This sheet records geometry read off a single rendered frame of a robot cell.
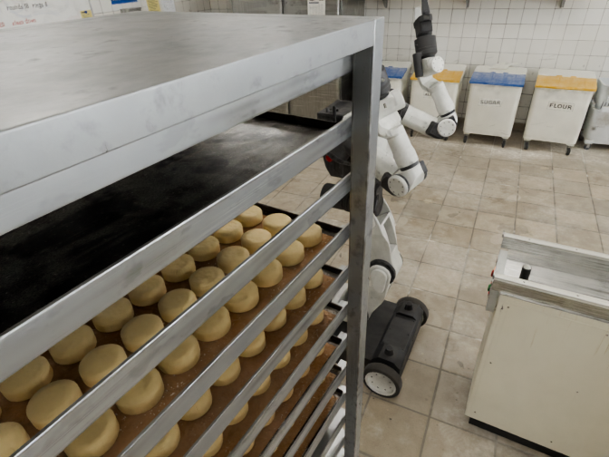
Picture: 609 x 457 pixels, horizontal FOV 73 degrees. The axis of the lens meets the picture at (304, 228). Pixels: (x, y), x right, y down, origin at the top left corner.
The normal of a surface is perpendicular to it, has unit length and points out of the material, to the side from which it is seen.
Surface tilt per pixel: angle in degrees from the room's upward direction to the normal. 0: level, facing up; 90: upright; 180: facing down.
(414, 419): 0
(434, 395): 0
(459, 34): 90
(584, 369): 90
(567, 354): 90
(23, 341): 90
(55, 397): 0
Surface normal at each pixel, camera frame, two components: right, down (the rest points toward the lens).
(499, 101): -0.44, 0.54
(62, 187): 0.84, 0.26
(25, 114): -0.04, -0.84
